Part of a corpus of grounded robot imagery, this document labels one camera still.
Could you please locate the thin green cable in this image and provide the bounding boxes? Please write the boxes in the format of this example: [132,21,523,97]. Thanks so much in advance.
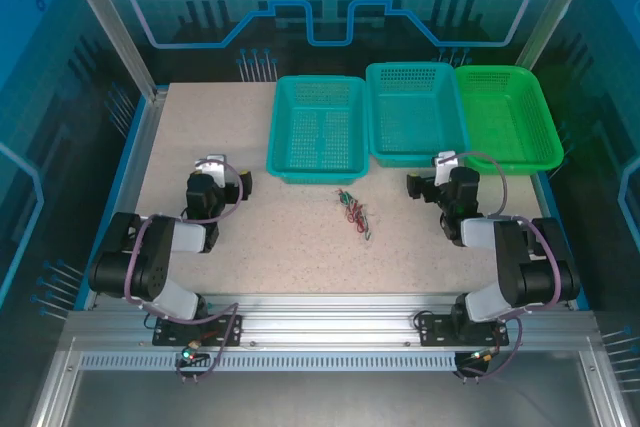
[337,189,375,243]

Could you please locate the teal basket with slotted floor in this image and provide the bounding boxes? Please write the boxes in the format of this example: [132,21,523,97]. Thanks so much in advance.
[265,74,371,186]

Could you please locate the teal perforated plastic basket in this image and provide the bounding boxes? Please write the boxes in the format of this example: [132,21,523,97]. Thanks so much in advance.
[364,61,471,168]

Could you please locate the green plastic basket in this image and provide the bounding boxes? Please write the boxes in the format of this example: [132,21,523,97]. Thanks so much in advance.
[453,64,565,177]

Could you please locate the left power connector with LED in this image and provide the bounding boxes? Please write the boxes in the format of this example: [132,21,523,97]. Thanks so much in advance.
[182,341,209,366]

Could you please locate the power connector with led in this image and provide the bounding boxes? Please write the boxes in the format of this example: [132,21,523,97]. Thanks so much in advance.
[467,346,499,366]
[182,341,209,366]

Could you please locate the right power connector with LED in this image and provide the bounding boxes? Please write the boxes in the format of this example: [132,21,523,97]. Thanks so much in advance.
[467,346,499,366]

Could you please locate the metal front shelf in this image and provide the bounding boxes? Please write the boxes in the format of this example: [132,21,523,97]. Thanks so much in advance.
[29,346,640,427]

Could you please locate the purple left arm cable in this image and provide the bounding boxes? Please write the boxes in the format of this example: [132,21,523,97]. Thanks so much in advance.
[122,157,246,384]

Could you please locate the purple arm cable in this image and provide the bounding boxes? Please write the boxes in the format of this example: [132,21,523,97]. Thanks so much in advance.
[457,150,561,383]
[122,157,246,384]

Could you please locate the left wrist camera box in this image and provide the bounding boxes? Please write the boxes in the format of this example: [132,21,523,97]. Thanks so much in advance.
[193,153,227,186]

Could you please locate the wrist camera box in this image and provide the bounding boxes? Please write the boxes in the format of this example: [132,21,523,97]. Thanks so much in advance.
[193,153,227,186]
[432,149,459,187]

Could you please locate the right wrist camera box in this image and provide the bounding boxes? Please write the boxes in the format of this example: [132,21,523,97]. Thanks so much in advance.
[432,149,459,187]

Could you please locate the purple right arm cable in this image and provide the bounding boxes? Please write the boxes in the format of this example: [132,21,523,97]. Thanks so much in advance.
[457,150,561,383]

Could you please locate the aluminium side rail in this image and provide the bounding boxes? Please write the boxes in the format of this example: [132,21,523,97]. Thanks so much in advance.
[82,89,169,311]

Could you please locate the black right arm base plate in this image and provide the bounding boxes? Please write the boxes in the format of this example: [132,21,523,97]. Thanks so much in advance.
[414,312,510,347]

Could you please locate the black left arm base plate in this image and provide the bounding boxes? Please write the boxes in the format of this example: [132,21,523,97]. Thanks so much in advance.
[152,314,245,347]

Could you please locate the aluminium mounting rail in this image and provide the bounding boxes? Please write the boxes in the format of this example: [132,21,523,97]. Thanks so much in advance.
[64,294,596,353]

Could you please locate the slotted grey cable duct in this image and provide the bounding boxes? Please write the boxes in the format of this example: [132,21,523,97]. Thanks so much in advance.
[77,352,459,373]

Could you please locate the left aluminium frame post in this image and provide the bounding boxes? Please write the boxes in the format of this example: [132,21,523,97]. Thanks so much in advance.
[55,0,169,101]

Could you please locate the aluminium frame post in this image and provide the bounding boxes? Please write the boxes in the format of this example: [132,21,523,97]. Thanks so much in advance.
[513,0,605,71]
[55,0,169,101]

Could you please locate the right aluminium frame post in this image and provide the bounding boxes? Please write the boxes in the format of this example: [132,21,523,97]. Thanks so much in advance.
[513,0,605,71]

